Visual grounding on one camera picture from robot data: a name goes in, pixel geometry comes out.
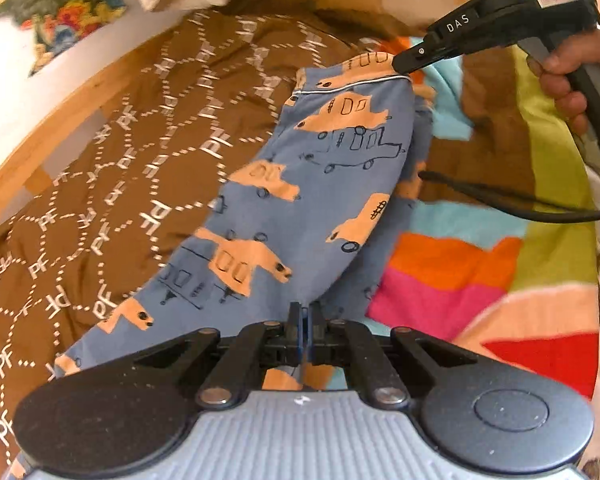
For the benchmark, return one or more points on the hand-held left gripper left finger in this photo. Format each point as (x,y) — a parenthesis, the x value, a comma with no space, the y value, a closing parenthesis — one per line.
(295,332)

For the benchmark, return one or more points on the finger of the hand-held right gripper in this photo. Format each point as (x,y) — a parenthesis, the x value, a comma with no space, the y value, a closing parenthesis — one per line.
(452,27)

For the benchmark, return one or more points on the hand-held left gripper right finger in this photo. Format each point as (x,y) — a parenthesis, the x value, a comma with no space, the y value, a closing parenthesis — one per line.
(317,332)

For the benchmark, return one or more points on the blue pants with orange cars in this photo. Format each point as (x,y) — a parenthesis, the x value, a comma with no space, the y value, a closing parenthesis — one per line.
(320,195)

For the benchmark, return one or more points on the brown patterned blanket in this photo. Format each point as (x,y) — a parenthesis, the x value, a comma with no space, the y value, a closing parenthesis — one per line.
(130,170)

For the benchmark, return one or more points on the colourful patchwork blanket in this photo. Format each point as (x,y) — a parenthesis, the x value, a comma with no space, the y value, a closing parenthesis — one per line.
(455,270)

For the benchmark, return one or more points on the wooden bed frame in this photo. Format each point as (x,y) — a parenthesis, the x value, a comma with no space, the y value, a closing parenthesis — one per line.
(70,110)

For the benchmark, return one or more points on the person's right hand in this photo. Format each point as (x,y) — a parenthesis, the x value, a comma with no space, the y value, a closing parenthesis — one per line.
(560,62)

